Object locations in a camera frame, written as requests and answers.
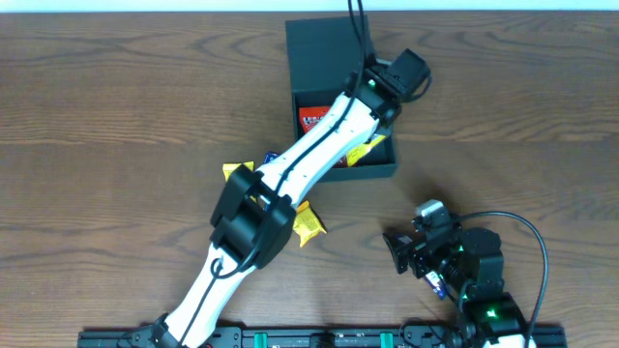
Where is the yellow orange snack packet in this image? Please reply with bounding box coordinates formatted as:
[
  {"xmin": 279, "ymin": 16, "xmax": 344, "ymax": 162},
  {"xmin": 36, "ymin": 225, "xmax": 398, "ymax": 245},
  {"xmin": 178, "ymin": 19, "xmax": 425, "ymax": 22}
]
[{"xmin": 222, "ymin": 160, "xmax": 254, "ymax": 182}]

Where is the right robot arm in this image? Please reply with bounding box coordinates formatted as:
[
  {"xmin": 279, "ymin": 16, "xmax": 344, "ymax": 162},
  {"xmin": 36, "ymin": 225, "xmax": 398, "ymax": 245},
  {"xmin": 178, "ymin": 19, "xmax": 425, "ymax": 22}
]
[{"xmin": 383, "ymin": 208, "xmax": 548, "ymax": 347}]

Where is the red Hacks candy bag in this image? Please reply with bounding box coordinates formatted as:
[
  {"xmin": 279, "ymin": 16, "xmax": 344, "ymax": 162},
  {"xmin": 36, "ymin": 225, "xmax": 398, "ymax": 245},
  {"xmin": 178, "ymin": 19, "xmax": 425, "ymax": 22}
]
[{"xmin": 298, "ymin": 106, "xmax": 330, "ymax": 134}]

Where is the blue Eclipse mint box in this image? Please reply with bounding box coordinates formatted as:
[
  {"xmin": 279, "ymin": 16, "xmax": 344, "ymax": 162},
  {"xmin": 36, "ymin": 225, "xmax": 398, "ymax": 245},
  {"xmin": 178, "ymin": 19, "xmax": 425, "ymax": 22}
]
[{"xmin": 263, "ymin": 152, "xmax": 279, "ymax": 164}]

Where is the small yellow cracker packet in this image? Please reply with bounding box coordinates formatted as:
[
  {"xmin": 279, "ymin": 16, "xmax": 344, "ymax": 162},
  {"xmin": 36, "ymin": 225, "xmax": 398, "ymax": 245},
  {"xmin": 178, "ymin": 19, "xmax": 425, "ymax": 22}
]
[{"xmin": 293, "ymin": 201, "xmax": 327, "ymax": 247}]

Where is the dark green open box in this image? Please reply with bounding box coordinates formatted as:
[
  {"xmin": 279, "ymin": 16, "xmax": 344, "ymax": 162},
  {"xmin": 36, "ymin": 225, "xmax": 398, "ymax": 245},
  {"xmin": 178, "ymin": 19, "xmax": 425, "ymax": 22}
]
[{"xmin": 285, "ymin": 16, "xmax": 398, "ymax": 183}]

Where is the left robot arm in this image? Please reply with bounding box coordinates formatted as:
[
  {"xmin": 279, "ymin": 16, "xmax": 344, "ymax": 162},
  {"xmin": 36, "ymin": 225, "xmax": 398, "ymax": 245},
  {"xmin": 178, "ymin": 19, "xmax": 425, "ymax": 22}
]
[{"xmin": 149, "ymin": 49, "xmax": 431, "ymax": 347}]

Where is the dark blue chocolate bar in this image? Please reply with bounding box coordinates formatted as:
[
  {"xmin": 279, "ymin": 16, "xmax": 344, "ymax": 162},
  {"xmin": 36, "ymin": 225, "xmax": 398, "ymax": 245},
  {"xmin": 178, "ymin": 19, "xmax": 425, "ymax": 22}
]
[{"xmin": 424, "ymin": 271, "xmax": 448, "ymax": 300}]

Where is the yellow Hacks candy bag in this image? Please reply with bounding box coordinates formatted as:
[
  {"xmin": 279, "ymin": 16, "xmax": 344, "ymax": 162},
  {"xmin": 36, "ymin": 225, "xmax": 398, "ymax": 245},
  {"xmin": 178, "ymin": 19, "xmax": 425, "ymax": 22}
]
[{"xmin": 345, "ymin": 134, "xmax": 387, "ymax": 167}]

